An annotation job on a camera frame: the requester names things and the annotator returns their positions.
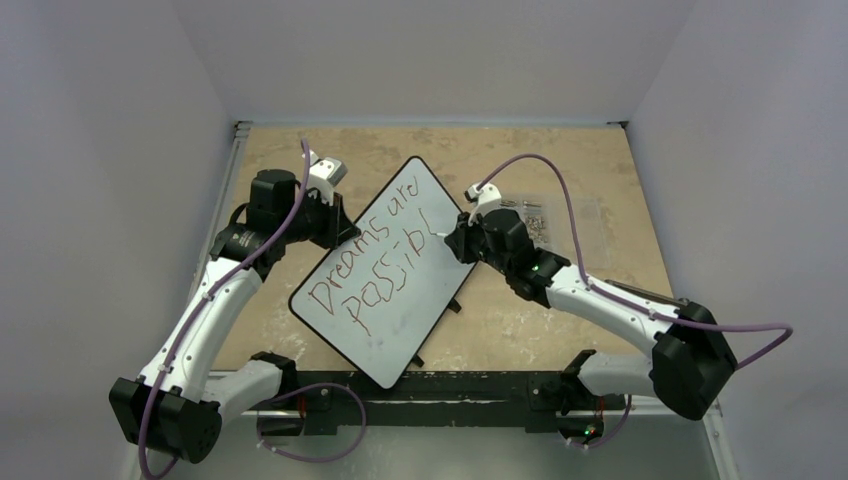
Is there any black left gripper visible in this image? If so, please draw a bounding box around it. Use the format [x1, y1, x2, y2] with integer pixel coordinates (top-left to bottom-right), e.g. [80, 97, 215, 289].
[279, 187, 359, 250]

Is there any white whiteboard black frame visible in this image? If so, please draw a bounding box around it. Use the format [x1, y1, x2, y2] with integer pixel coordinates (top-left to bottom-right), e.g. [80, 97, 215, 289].
[289, 157, 473, 389]

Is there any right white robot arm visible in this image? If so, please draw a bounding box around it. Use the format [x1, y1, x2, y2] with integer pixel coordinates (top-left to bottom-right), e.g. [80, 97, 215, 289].
[443, 209, 738, 420]

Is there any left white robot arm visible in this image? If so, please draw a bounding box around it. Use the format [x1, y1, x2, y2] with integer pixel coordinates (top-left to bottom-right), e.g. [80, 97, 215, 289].
[109, 160, 360, 464]

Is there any clear plastic screw organizer box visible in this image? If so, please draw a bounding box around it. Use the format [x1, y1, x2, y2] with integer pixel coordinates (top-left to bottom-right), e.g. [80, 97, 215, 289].
[501, 193, 611, 270]

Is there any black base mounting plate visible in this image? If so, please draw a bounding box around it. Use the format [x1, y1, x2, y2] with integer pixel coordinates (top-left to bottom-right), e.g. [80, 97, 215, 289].
[248, 371, 626, 436]

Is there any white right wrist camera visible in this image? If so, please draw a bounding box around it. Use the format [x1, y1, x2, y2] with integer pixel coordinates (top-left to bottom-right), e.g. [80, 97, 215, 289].
[464, 183, 502, 226]

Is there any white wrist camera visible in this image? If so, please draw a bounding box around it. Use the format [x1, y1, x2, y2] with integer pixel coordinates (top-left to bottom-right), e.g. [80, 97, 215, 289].
[464, 183, 502, 226]
[306, 150, 348, 206]

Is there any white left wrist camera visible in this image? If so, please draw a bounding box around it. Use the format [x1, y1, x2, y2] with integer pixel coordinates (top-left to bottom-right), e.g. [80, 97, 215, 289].
[306, 150, 348, 206]

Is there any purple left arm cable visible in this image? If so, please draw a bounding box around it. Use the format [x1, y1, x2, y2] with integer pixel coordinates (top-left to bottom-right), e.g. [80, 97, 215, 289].
[136, 137, 368, 480]

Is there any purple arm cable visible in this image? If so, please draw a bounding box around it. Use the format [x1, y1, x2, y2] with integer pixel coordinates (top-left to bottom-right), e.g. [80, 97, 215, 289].
[478, 153, 795, 452]
[136, 137, 368, 480]

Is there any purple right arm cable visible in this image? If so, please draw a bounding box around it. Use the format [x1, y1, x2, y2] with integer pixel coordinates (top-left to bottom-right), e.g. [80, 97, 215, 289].
[478, 153, 795, 452]

